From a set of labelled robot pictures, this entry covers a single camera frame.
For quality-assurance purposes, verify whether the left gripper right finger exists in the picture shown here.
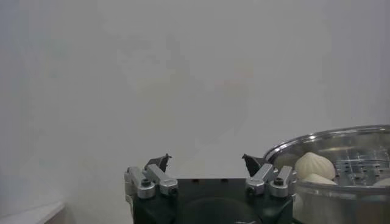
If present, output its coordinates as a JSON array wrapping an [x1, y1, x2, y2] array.
[[242, 153, 298, 198]]

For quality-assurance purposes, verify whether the white side table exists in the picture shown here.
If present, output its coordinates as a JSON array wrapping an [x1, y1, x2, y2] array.
[[0, 200, 65, 224]]

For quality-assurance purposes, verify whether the stainless steel steamer basket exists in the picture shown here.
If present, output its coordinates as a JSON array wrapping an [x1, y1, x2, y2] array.
[[263, 124, 390, 224]]

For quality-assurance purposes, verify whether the white steamed baozi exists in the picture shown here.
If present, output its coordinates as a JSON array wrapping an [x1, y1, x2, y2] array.
[[300, 173, 338, 186], [372, 177, 390, 187], [294, 152, 336, 181]]

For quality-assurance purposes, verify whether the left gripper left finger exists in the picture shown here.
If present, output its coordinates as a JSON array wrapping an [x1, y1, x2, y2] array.
[[124, 153, 179, 200]]

